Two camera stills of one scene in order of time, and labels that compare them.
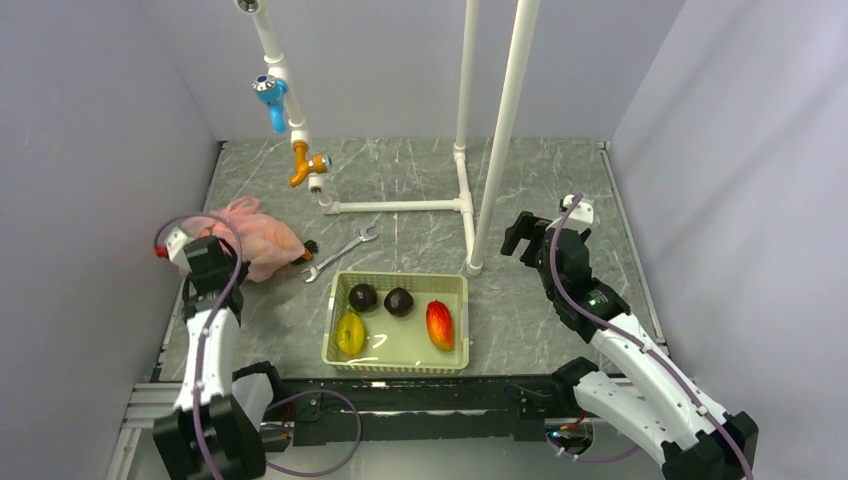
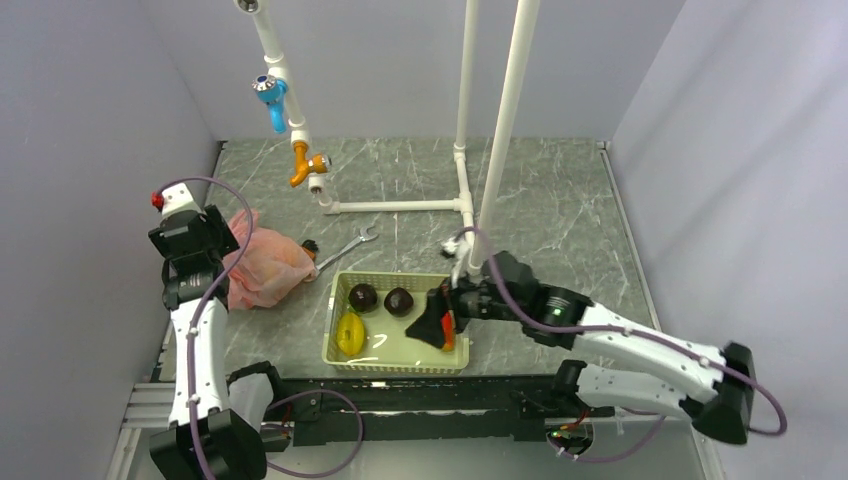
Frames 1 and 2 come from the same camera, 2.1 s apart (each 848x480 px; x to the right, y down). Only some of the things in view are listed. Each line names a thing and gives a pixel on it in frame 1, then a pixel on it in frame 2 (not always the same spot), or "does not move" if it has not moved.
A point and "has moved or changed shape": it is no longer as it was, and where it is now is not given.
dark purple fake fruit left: x=362 y=297 does not move
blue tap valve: x=273 y=92 does not move
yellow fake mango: x=350 y=333 does not move
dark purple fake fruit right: x=398 y=301 does not move
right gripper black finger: x=528 y=227 → x=428 y=327
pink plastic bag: x=267 y=245 has moved or changed shape
